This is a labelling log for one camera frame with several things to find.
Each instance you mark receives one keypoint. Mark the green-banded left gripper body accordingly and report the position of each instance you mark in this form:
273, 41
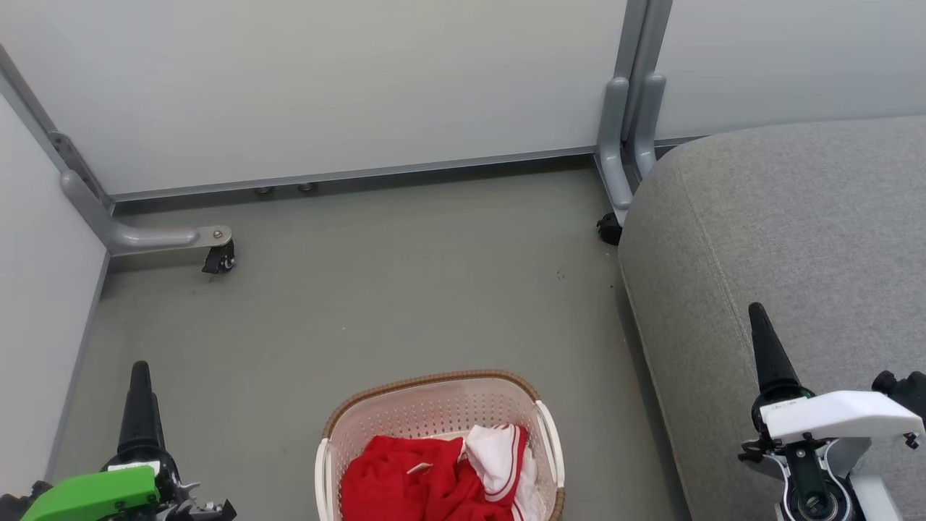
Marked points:
94, 496

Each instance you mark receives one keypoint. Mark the long curved grey partition leg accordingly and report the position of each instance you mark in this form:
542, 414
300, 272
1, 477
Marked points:
145, 237

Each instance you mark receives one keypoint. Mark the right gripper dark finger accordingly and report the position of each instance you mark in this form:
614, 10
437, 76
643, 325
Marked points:
770, 354

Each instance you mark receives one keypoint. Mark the grey fabric sofa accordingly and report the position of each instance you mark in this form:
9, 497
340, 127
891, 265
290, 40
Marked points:
796, 231

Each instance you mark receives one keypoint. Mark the plain black caster wheel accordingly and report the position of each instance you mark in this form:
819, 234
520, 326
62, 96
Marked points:
609, 229

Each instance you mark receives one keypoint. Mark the white garment with red trim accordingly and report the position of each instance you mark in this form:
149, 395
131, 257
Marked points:
499, 456

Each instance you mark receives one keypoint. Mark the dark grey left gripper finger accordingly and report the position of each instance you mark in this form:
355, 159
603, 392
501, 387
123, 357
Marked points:
139, 412

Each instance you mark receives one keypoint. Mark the short grey partition leg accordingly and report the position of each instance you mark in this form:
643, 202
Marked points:
646, 123

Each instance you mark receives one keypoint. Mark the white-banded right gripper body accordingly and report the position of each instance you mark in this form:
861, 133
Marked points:
832, 416

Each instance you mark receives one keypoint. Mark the dark grey corner hinge bracket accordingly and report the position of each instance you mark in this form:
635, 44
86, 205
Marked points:
76, 163

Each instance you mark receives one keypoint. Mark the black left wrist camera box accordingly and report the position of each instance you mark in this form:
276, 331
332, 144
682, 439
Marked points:
22, 506

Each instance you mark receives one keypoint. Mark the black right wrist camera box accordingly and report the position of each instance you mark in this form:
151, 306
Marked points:
904, 391

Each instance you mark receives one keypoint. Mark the black caster with silver hub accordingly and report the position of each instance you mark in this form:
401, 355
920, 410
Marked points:
219, 259

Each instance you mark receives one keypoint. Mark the cream perforated laundry basket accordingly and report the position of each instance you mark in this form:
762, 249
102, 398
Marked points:
427, 409

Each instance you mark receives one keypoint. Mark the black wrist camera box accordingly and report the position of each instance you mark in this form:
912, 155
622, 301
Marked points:
22, 506
904, 391

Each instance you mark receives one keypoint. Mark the tall grey partition leg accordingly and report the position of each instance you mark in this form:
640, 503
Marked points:
611, 145

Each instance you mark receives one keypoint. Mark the red garment with white stripes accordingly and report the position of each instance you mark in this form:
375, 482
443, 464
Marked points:
412, 481

